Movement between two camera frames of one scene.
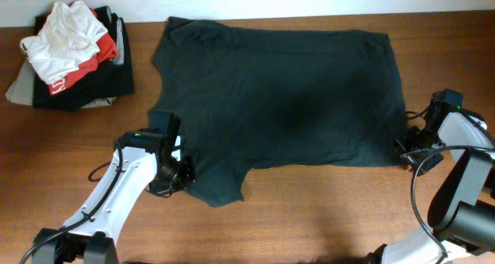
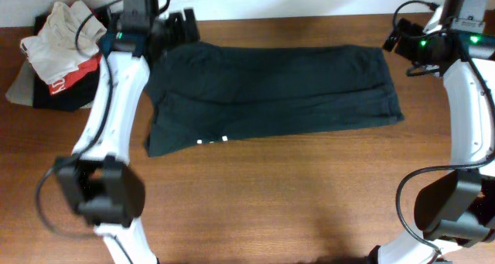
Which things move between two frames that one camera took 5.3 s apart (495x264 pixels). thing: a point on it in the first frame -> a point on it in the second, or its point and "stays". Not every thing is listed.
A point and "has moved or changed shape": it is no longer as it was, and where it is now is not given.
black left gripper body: x=175 y=177 -> x=174 y=29
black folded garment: x=110 y=79 stays
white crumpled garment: x=69 y=39 stays
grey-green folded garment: x=22 y=86 stays
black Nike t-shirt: x=248 y=97 has moved or changed shape
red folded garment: x=107 y=51 stays
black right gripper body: x=420 y=149 -> x=414 y=45
